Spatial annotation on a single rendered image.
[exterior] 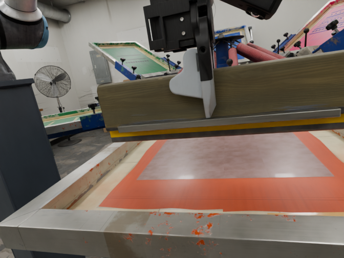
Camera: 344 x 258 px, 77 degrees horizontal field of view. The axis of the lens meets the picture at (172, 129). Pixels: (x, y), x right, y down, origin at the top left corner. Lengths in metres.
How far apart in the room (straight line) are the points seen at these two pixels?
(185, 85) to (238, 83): 0.07
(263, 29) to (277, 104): 4.69
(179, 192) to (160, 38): 0.24
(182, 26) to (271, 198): 0.26
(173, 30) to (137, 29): 5.04
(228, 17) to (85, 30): 3.26
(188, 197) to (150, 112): 0.15
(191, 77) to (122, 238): 0.21
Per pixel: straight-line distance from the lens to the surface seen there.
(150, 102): 0.33
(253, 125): 0.33
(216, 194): 0.36
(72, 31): 6.15
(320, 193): 0.38
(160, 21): 0.30
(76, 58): 6.10
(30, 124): 0.86
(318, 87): 0.32
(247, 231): 0.24
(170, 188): 0.39
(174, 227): 0.25
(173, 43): 0.29
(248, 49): 1.44
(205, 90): 0.28
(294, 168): 0.44
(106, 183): 0.46
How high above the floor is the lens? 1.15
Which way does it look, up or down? 15 degrees down
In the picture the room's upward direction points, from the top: 9 degrees counter-clockwise
